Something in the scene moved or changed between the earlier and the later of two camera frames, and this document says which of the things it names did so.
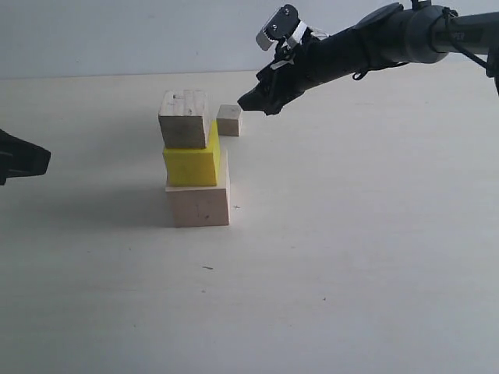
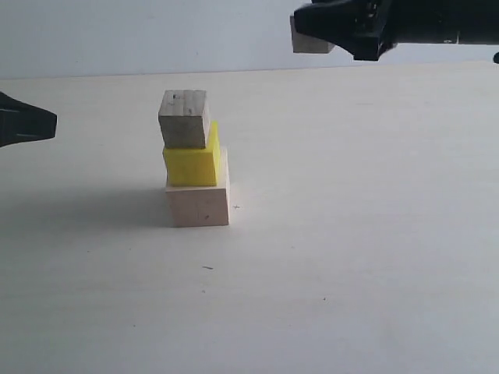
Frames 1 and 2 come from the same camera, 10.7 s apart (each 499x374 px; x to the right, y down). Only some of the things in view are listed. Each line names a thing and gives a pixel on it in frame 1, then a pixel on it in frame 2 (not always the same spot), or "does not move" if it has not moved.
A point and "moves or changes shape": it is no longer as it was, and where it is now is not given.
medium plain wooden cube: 184,118 does not move
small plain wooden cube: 228,118 moves or changes shape
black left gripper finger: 20,157 to 21,122
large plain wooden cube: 203,206 does not move
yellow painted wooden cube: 195,167 does not move
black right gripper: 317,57 to 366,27
